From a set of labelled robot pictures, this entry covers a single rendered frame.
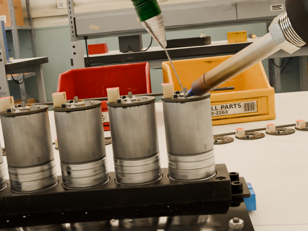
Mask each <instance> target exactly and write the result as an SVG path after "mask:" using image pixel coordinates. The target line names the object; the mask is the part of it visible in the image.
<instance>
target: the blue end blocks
mask: <svg viewBox="0 0 308 231"><path fill-rule="evenodd" d="M247 186H248V188H249V191H250V193H251V197H250V198H243V200H244V203H245V205H246V208H247V210H248V211H253V210H257V205H256V194H255V191H254V189H253V187H252V185H251V183H250V182H248V183H247Z"/></svg>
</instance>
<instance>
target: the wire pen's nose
mask: <svg viewBox="0 0 308 231"><path fill-rule="evenodd" d="M141 23H142V25H143V26H144V27H145V28H146V30H147V31H148V32H149V33H150V35H151V36H152V37H153V38H154V40H155V41H156V42H157V43H158V45H159V46H160V47H161V48H163V47H166V46H167V42H166V36H165V27H164V20H163V14H162V13H160V14H159V15H157V16H154V17H152V18H150V19H148V20H146V21H143V22H141Z"/></svg>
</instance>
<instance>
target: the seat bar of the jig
mask: <svg viewBox="0 0 308 231"><path fill-rule="evenodd" d="M161 170H162V178H161V179H160V180H158V181H155V182H152V183H149V184H144V185H137V186H126V185H120V184H117V183H116V179H115V172H114V171H111V172H109V179H110V181H109V182H107V183H106V184H104V185H101V186H98V187H93V188H88V189H78V190H74V189H66V188H64V187H63V183H62V176H57V179H58V184H57V185H56V186H54V187H52V188H49V189H46V190H43V191H39V192H32V193H14V192H11V186H10V180H9V179H7V186H8V187H6V188H5V189H3V190H1V191H0V215H14V214H28V213H42V212H55V211H69V210H82V209H102V208H116V207H130V206H143V205H157V204H176V203H190V202H204V201H218V200H231V199H232V193H231V179H230V176H229V173H228V170H227V167H226V164H215V170H216V171H215V172H216V175H215V176H214V177H212V178H209V179H205V180H201V181H174V180H172V179H170V178H169V173H168V168H161Z"/></svg>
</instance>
